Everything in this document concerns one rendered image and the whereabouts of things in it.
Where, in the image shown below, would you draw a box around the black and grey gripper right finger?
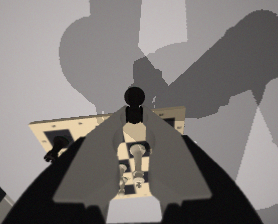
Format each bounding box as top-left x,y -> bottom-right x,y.
140,105 -> 263,224

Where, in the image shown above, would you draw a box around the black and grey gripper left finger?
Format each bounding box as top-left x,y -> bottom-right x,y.
1,105 -> 129,224

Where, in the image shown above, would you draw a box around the chessboard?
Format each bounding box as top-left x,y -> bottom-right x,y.
28,106 -> 186,200

